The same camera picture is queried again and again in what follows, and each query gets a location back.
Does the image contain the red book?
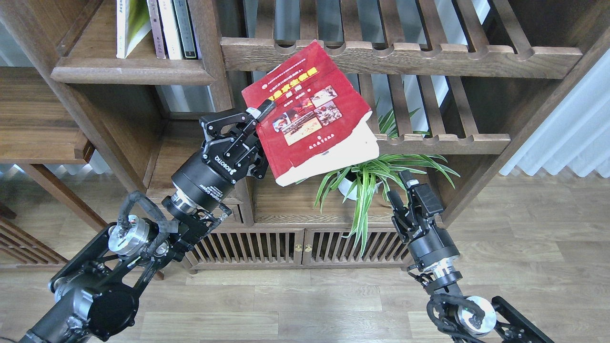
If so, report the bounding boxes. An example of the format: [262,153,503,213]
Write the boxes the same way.
[242,41,379,186]

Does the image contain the white upright book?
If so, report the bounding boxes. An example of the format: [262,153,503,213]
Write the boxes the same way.
[158,0,183,60]

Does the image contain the green spider plant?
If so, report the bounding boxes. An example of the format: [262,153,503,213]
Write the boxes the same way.
[312,98,461,258]

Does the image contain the maroon book white characters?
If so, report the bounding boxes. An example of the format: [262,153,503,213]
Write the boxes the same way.
[146,0,167,59]

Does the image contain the wooden side table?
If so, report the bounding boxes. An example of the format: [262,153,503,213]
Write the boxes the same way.
[0,66,107,245]

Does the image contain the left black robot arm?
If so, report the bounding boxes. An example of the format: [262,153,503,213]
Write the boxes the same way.
[21,100,276,343]

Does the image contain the dark green upright book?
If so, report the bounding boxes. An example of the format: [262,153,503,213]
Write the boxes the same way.
[173,0,198,60]

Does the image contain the white curtain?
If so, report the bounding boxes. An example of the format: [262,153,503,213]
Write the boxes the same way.
[499,52,610,178]

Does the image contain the white plant pot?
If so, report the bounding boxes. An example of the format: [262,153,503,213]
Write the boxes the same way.
[338,171,382,201]

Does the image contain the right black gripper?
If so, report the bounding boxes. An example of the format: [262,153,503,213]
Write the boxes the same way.
[387,170,460,272]

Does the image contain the dark wooden bookshelf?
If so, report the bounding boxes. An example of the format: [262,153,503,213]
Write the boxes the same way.
[0,0,610,273]

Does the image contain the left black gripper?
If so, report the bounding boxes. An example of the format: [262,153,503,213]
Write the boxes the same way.
[171,100,276,212]

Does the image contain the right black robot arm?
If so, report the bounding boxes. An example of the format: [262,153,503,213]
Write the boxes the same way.
[387,170,551,343]

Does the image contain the slatted wooden bench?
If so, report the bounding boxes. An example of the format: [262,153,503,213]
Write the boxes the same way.
[0,203,68,267]

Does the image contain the yellow green book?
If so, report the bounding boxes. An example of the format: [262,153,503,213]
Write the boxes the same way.
[116,0,151,59]

